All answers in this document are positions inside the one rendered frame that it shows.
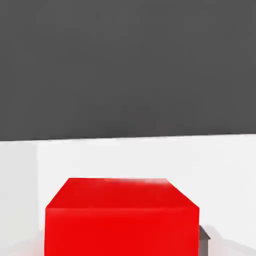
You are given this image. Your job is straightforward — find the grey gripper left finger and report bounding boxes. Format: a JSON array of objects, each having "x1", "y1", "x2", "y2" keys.
[{"x1": 4, "y1": 232, "x2": 46, "y2": 256}]

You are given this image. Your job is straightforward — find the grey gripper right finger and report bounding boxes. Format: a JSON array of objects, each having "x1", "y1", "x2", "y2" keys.
[{"x1": 199, "y1": 225, "x2": 256, "y2": 256}]

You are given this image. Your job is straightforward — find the small red cube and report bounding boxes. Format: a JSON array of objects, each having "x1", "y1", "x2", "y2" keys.
[{"x1": 44, "y1": 177, "x2": 200, "y2": 256}]

